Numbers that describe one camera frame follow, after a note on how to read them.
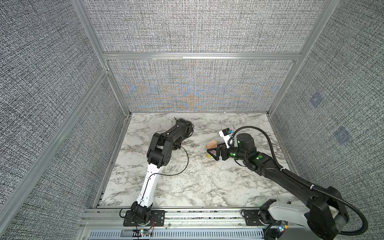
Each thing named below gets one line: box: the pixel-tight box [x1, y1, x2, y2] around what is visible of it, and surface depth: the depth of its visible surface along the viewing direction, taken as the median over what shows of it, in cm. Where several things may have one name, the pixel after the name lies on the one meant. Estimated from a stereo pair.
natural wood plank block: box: [206, 140, 218, 149], surface depth 87 cm
